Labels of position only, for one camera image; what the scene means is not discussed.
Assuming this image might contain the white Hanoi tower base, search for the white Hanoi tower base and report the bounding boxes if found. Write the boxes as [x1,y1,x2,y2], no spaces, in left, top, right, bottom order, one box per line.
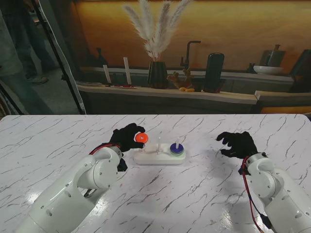
[133,137,188,166]

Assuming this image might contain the red left arm cable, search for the red left arm cable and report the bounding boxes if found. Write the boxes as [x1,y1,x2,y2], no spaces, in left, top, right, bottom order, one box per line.
[88,143,121,156]

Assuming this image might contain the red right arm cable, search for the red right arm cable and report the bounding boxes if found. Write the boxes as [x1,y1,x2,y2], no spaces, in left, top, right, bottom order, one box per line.
[242,156,271,232]

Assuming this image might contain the white pampas grass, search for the white pampas grass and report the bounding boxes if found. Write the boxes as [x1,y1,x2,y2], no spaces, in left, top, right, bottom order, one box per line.
[122,0,194,61]

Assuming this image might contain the orange kitchen backdrop banner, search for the orange kitchen backdrop banner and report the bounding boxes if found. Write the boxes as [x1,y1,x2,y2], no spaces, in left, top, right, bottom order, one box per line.
[40,0,311,115]

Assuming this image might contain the black kitchen faucet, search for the black kitchen faucet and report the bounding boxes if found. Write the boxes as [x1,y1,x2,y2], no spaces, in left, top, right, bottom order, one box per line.
[180,40,202,71]

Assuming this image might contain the white bowl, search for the white bowl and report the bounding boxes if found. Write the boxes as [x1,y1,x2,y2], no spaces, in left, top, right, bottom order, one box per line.
[253,65,284,75]

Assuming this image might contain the stack of plates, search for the stack of plates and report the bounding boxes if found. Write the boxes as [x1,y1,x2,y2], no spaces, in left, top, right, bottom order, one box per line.
[76,81,103,87]

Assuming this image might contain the tall black cylinder appliance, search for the tall black cylinder appliance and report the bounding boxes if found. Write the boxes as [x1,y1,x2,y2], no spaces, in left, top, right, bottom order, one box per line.
[203,52,225,94]

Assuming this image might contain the tall white candle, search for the tall white candle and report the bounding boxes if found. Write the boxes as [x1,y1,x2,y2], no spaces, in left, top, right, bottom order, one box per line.
[123,57,133,85]

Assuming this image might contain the grey board with bottle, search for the grey board with bottle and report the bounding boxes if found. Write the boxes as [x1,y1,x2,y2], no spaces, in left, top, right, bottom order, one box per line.
[259,44,286,67]

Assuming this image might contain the person in dark shirt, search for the person in dark shirt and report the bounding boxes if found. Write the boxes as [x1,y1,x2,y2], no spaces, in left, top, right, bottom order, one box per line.
[3,0,57,85]

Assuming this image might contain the squat dark glass bottle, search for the squat dark glass bottle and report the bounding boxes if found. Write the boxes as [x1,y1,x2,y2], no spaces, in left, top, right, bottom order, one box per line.
[85,48,97,67]

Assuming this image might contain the short white candle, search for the short white candle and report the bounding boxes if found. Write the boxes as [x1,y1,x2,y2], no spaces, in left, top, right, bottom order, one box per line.
[103,64,112,83]

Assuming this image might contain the short wooden counter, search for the short wooden counter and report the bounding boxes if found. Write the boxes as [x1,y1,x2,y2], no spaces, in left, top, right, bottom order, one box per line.
[254,90,311,101]

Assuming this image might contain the small orange ring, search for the small orange ring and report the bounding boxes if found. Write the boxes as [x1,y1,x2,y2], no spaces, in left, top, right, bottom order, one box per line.
[135,132,148,144]

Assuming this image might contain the tall dark glass bottle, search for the tall dark glass bottle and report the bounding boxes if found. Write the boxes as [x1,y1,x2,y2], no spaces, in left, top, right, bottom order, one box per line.
[96,48,107,67]

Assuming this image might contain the medium blue ring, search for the medium blue ring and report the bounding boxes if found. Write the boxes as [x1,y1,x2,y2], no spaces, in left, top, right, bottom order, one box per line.
[169,143,184,153]

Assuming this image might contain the dark angular box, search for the dark angular box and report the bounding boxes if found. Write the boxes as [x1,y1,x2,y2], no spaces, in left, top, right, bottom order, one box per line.
[288,50,311,93]

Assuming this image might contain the tray with red pieces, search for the tray with red pieces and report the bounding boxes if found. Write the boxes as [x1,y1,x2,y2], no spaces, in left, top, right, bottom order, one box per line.
[104,83,138,89]

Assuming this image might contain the dark ribbed vase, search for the dark ribbed vase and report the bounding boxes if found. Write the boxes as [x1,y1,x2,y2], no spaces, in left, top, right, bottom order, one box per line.
[147,61,169,89]

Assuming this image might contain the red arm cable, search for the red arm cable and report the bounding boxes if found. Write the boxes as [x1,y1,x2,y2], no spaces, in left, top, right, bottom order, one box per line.
[88,143,121,156]
[242,156,271,232]

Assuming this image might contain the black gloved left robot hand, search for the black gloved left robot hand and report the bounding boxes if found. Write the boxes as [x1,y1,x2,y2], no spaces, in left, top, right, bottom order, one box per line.
[108,123,146,152]

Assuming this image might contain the black tripod stand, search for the black tripod stand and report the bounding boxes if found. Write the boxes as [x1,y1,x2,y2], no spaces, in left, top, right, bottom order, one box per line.
[34,0,86,115]
[0,83,25,115]

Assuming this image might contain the brown coral figurine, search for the brown coral figurine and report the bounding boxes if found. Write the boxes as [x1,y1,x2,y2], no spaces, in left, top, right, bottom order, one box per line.
[166,68,195,89]

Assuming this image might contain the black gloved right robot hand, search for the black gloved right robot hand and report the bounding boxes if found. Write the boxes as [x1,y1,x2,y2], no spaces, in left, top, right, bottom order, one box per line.
[216,131,259,160]

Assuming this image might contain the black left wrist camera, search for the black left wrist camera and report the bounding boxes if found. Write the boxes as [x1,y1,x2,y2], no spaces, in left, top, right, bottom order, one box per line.
[117,157,128,173]

